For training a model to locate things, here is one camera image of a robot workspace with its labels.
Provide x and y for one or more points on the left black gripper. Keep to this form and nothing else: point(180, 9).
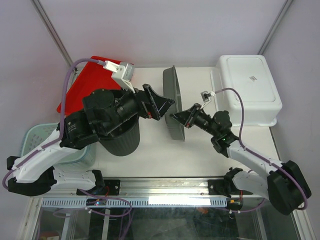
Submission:
point(162, 105)

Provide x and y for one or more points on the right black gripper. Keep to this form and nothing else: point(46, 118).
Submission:
point(185, 117)

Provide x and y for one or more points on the dark grey plastic tub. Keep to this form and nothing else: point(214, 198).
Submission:
point(171, 90)

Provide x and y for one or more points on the black ribbed bucket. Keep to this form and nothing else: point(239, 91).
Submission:
point(124, 140)

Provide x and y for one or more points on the large white plastic container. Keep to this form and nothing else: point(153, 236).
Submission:
point(246, 89)

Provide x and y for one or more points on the light blue perforated basket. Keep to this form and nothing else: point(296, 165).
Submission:
point(82, 159)

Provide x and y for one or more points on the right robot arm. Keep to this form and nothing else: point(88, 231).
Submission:
point(281, 183)

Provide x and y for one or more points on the red plastic tray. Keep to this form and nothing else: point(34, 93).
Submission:
point(92, 77)

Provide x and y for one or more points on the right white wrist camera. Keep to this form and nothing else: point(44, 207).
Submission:
point(206, 98)

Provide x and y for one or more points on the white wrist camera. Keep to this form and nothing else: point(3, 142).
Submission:
point(206, 98)
point(121, 73)

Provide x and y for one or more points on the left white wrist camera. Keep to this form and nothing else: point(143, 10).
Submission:
point(121, 73)

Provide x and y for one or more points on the aluminium mounting rail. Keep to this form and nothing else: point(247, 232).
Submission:
point(133, 187)

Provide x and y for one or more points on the white slotted cable duct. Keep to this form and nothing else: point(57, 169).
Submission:
point(142, 202)

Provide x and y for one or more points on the right aluminium frame post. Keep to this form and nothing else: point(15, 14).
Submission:
point(275, 25)

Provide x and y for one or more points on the aluminium frame post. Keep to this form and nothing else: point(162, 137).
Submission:
point(275, 25)
point(39, 8)

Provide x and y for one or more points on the left aluminium frame post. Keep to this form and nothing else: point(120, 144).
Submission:
point(39, 8)

